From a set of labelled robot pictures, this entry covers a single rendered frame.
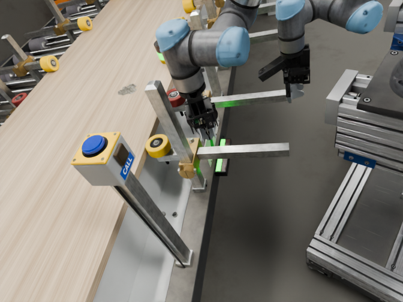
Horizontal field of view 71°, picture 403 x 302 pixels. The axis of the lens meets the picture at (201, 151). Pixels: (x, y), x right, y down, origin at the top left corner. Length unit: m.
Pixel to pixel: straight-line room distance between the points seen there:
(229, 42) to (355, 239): 1.10
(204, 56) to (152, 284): 0.73
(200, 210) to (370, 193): 0.90
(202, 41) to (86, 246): 0.59
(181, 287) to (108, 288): 0.21
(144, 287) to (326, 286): 0.89
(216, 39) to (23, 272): 0.75
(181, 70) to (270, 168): 1.35
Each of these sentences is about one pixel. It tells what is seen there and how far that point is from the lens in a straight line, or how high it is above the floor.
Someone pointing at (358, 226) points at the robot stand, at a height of 0.21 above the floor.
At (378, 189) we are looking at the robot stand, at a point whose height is 0.21.
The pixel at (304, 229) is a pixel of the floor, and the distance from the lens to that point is 1.68.
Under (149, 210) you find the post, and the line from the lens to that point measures 0.64.
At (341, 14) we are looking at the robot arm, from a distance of 0.86.
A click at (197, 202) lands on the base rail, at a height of 0.70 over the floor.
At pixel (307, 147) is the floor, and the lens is 2.01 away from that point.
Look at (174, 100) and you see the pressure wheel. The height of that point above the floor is 0.90.
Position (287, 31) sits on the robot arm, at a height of 1.10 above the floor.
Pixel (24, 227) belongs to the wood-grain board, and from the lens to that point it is 1.02.
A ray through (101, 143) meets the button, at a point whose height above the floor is 1.23.
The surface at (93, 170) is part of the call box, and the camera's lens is 0.51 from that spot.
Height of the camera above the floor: 1.51
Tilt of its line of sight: 46 degrees down
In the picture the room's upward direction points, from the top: 22 degrees counter-clockwise
